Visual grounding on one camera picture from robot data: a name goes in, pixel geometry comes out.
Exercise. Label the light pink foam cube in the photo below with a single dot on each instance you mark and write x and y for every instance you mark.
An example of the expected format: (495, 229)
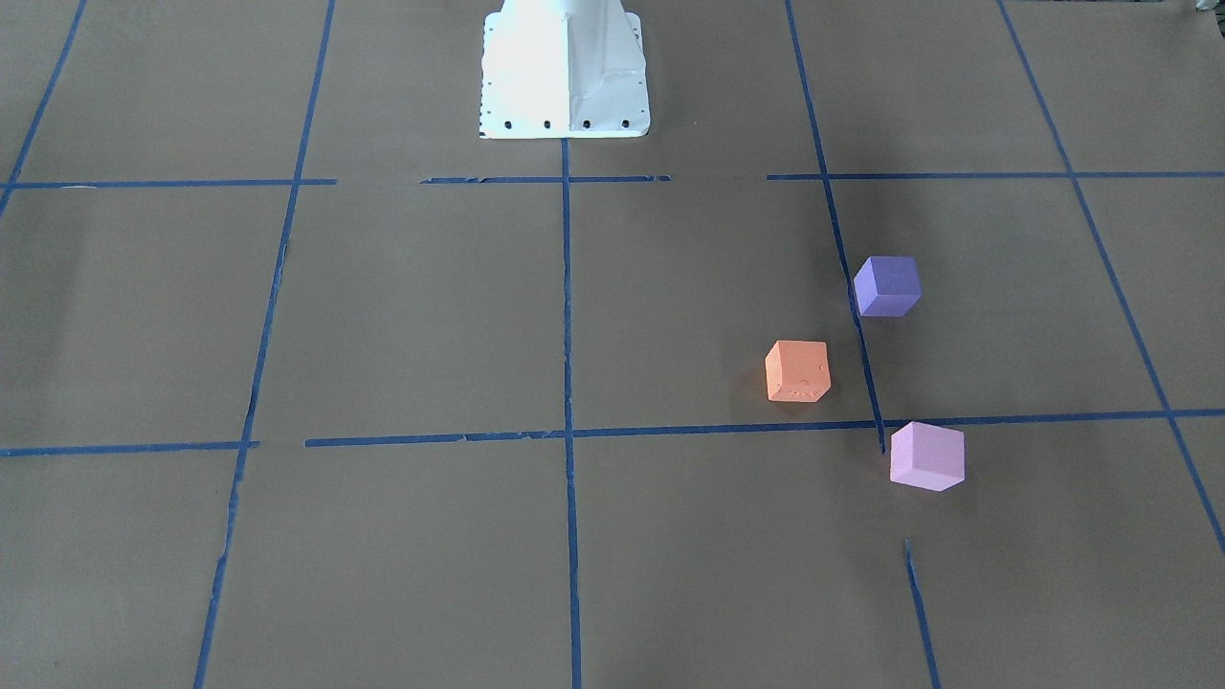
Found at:
(928, 457)

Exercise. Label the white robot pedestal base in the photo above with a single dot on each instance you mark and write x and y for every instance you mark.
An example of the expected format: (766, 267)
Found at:
(563, 70)

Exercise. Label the dark purple foam cube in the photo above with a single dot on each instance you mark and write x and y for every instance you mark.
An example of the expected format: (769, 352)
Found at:
(887, 286)

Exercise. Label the orange foam cube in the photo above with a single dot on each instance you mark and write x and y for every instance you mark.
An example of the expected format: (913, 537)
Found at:
(798, 371)

